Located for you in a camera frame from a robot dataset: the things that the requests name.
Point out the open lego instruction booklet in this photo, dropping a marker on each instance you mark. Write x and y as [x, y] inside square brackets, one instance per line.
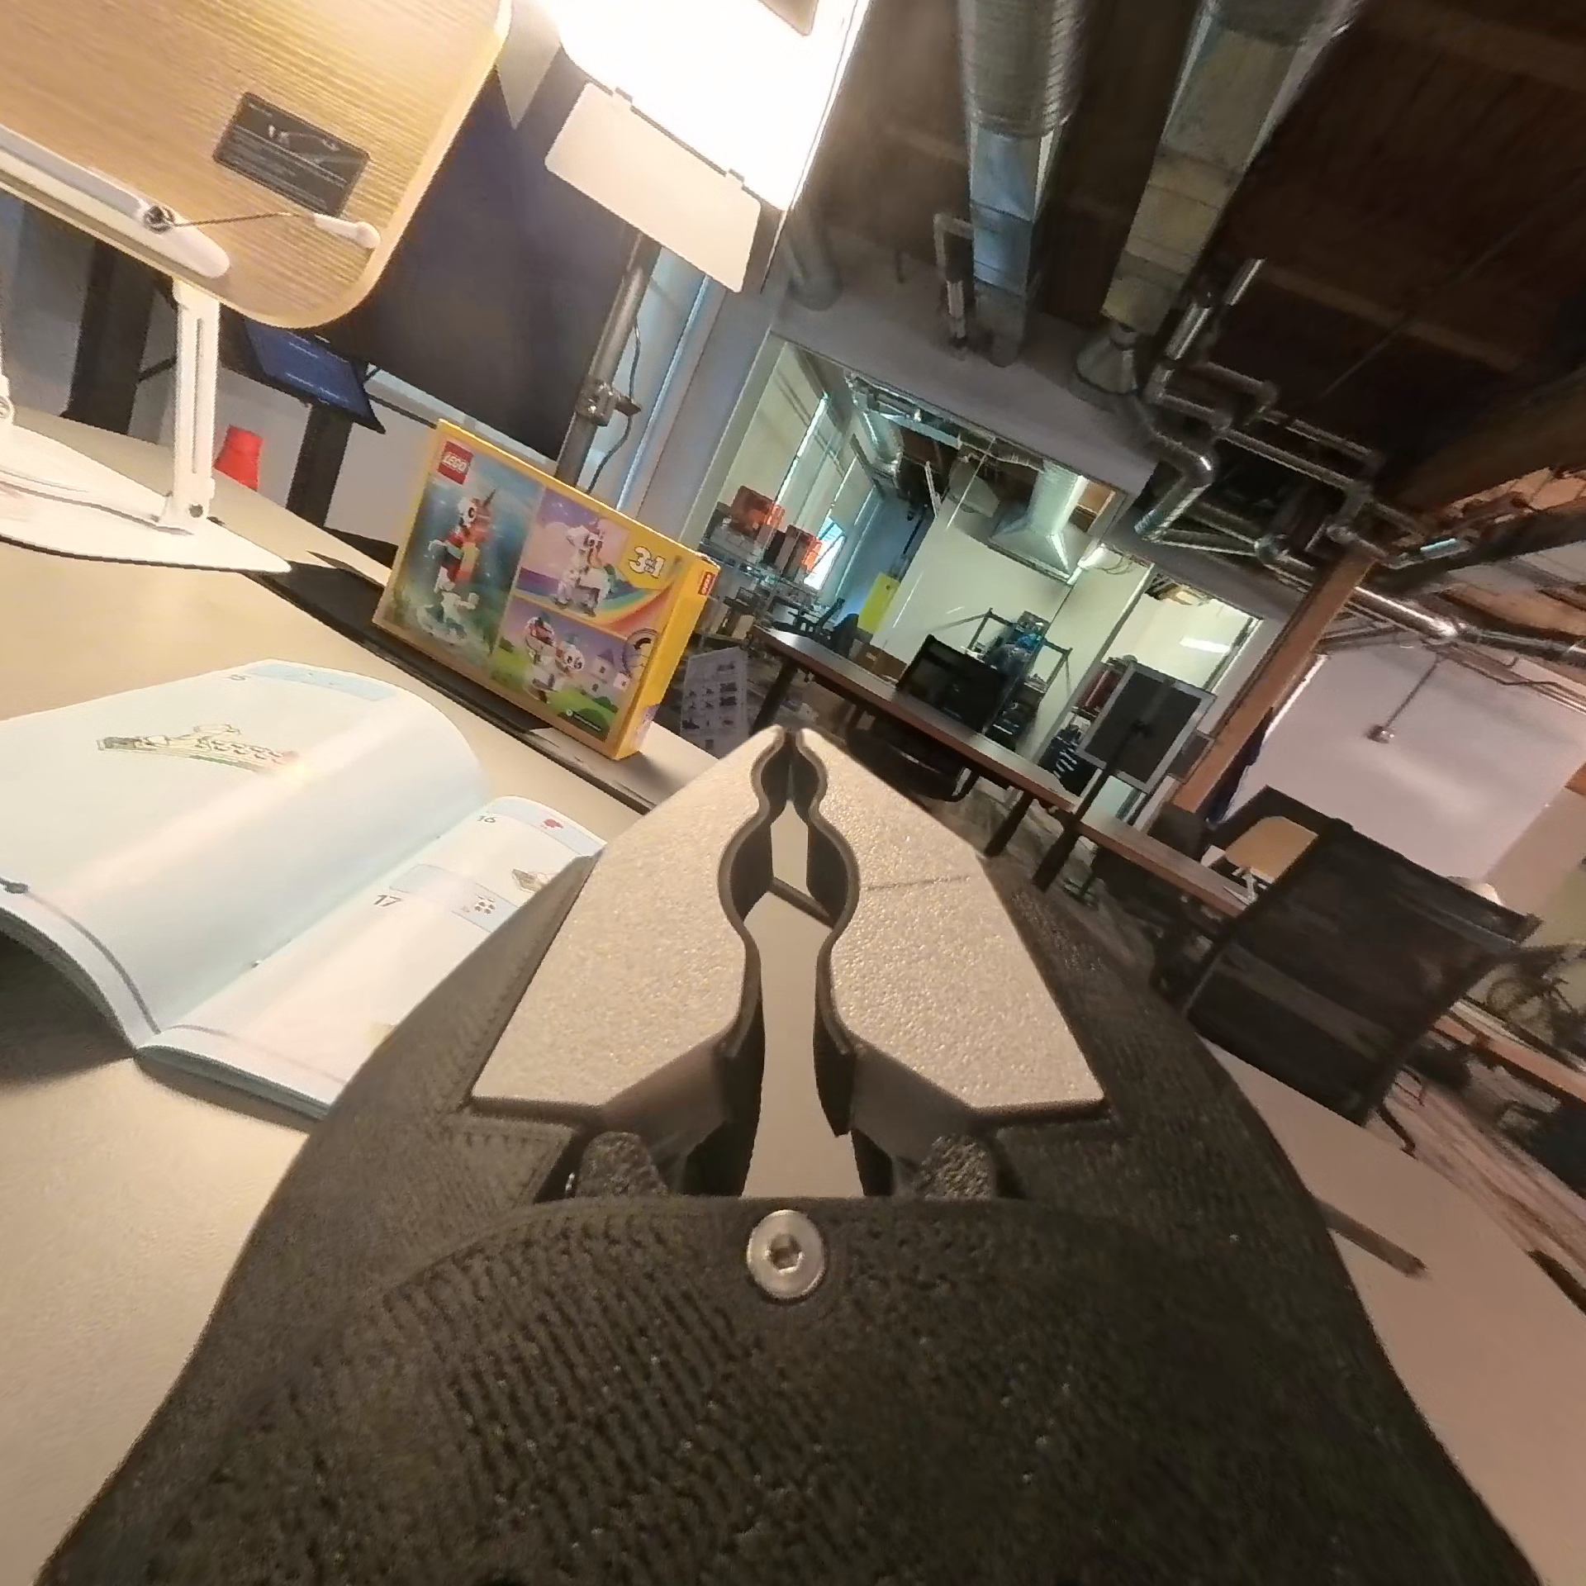
[248, 842]

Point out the insulated rectangular air duct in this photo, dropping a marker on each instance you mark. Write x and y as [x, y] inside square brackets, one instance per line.
[1221, 123]

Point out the grey framed monitor on stand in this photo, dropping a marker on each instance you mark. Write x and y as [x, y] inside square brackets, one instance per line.
[1141, 717]

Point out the red plastic cup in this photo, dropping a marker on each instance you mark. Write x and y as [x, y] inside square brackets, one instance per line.
[241, 459]

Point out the silver vent hood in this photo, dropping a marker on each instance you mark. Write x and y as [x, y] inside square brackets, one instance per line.
[1041, 532]

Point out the long dark table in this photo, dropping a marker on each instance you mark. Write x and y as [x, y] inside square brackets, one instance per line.
[819, 661]

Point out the grey ceiling pipe run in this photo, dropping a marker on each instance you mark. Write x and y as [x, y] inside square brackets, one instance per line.
[1196, 470]

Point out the printed paper sign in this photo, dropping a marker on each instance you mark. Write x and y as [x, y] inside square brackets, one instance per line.
[717, 700]

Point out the silver round air duct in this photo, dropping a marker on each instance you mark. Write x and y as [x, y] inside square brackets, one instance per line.
[1017, 149]

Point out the wooden support column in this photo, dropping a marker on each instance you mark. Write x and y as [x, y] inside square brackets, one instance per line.
[1277, 668]

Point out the short dark table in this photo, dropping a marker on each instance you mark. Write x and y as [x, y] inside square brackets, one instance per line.
[1166, 865]

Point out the tilted black monitor on post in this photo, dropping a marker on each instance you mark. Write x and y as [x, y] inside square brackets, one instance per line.
[305, 364]

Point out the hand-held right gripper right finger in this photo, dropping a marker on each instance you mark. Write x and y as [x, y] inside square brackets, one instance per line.
[968, 967]

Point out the yellow lego set box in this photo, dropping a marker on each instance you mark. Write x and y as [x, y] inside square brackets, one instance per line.
[533, 582]

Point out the black office chair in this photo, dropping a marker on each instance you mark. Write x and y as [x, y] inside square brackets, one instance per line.
[943, 676]

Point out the grey light stand pole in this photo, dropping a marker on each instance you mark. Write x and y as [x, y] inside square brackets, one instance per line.
[607, 359]

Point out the bright studio light panel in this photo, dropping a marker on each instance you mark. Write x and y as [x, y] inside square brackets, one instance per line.
[694, 98]

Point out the black mesh chair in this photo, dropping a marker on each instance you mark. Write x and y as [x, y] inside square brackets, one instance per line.
[1340, 967]

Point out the dark blue backdrop panel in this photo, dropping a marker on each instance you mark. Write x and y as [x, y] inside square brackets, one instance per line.
[496, 272]

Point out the white stand with wooden board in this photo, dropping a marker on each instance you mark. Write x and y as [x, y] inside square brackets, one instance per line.
[248, 74]

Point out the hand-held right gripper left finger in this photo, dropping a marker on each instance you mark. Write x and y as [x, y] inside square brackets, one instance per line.
[620, 967]

